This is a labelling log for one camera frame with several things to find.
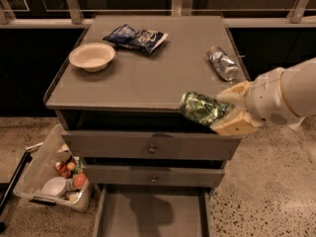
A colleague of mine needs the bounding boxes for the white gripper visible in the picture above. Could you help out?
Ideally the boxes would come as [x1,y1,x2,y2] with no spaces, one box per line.
[210,68,304,136]

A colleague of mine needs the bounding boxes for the green soda can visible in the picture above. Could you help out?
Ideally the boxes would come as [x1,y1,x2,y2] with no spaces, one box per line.
[179,92,235,127]

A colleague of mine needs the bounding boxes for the white paper bowl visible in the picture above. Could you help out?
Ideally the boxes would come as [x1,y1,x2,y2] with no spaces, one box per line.
[69,42,116,72]

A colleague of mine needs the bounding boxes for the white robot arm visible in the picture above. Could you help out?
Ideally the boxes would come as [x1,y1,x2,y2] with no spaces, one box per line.
[211,58,316,136]

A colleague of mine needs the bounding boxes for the silver soda can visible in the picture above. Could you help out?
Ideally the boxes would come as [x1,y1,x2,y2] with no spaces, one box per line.
[206,46,239,82]

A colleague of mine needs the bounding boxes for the grey drawer cabinet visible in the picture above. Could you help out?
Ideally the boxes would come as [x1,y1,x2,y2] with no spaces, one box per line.
[42,14,262,237]

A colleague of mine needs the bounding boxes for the grey middle drawer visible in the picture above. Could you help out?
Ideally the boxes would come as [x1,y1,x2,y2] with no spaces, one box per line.
[84,165,224,188]

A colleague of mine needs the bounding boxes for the grey drawer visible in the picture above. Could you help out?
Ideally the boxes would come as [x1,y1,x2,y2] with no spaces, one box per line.
[92,185,211,237]
[62,130,241,160]
[84,165,224,188]

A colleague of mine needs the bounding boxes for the grey top drawer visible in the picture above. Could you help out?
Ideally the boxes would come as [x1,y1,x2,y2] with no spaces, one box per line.
[62,130,241,160]

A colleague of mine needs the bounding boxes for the grey bottom drawer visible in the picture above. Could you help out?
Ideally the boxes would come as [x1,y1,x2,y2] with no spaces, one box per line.
[92,185,211,237]

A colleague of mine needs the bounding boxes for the metal railing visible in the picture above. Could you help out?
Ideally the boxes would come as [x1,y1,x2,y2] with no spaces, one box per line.
[0,0,316,29]

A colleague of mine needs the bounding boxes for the blue chip bag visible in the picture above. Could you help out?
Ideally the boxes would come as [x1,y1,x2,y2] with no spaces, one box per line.
[104,24,168,54]

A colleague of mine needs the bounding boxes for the orange fruit in bin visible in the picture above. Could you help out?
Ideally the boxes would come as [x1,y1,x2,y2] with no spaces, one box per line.
[73,173,86,190]

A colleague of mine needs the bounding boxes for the red item in bin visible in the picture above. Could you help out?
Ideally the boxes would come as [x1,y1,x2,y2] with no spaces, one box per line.
[54,161,71,179]

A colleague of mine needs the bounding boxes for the clear plastic bin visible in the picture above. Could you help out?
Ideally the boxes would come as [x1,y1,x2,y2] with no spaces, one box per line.
[14,124,93,212]

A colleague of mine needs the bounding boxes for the white cup in bin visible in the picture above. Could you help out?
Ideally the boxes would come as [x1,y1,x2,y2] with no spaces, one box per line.
[41,177,66,198]

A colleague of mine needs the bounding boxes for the black frame on floor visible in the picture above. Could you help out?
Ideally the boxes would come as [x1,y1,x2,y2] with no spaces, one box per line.
[0,142,42,233]

